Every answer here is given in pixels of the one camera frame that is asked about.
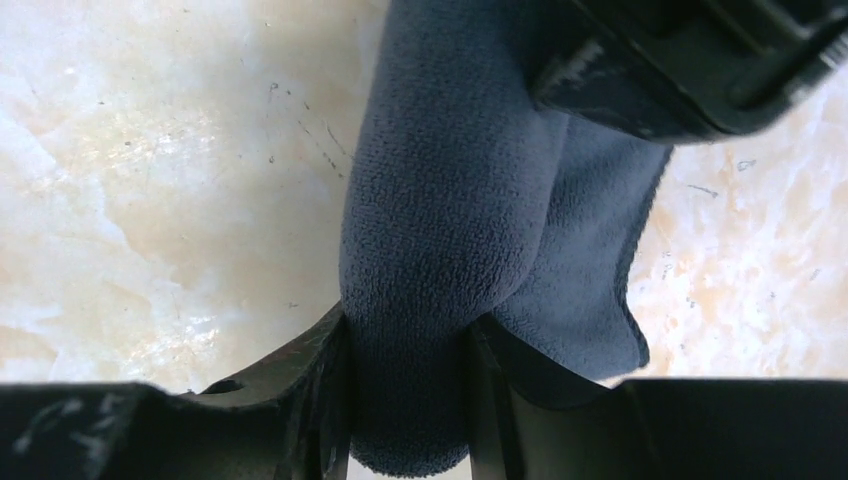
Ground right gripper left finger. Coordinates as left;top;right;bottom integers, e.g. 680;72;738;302
1;307;352;480

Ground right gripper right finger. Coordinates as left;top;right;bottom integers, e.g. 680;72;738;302
465;316;847;480

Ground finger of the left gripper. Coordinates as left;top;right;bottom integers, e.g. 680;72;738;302
529;0;847;145

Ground grey blue towel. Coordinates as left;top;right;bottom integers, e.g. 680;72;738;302
340;1;671;477

